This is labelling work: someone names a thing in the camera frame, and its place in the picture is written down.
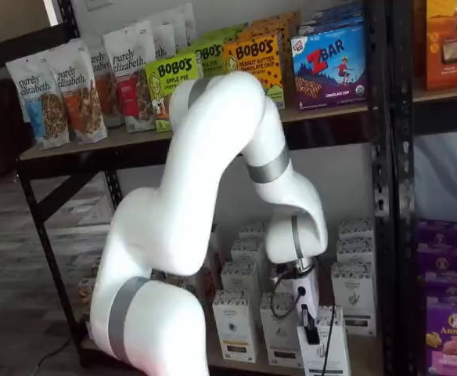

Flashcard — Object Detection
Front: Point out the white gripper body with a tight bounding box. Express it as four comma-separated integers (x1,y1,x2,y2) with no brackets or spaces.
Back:
273,268,320,327

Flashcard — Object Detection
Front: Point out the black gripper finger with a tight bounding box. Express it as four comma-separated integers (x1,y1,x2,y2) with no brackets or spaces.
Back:
298,304,319,346

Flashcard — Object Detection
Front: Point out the white box green strip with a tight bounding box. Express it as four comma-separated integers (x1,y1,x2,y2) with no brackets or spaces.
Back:
336,238,376,266
337,219,375,242
329,261,378,338
297,304,352,376

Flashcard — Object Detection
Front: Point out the white box pink strip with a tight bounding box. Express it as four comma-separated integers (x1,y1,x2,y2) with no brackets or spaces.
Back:
259,291,305,370

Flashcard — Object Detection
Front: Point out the white box yellow strip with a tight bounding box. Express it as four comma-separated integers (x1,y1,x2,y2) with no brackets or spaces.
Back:
230,238,269,265
238,220,271,242
211,289,261,363
220,260,262,295

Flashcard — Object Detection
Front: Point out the purple Annie's snack box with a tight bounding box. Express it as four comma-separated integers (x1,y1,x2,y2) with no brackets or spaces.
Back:
416,219,457,276
423,269,457,299
423,295,457,376

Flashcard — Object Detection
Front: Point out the blue Z Bar box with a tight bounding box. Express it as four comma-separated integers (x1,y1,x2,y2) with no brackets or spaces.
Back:
290,21,369,111
298,2,367,37

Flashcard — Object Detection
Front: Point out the yellow Bobo's peanut butter box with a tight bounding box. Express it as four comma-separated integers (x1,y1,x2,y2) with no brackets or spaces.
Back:
222,31,286,111
251,11,301,45

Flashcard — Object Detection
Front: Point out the green Bobo's apple pie box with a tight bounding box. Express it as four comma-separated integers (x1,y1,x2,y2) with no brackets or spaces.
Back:
144,52,200,132
191,38,230,78

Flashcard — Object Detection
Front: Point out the orange Annie's box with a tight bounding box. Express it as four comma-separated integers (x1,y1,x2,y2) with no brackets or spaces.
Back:
423,0,457,92

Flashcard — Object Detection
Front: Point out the black metal shelving rack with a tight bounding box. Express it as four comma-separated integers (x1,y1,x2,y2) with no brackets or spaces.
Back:
388,0,457,376
15,0,394,376

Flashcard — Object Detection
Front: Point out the red purely elizabeth granola bag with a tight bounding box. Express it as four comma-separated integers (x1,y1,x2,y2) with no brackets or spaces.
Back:
103,21,157,133

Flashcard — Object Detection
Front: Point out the orange purely elizabeth granola bag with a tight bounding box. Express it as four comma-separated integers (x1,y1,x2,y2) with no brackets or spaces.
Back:
87,46,117,119
50,38,110,144

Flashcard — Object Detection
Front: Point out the blue purely elizabeth granola bag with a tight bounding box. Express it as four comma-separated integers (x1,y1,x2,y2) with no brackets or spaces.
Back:
5,50,71,152

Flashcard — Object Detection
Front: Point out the dark brown couch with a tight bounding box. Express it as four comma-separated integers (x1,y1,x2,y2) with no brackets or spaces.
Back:
0,78,34,190

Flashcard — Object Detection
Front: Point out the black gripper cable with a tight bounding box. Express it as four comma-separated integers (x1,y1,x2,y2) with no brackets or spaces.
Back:
271,273,340,376

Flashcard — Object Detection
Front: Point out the grey floor cable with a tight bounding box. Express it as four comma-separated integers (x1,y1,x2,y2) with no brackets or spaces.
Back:
28,334,83,376

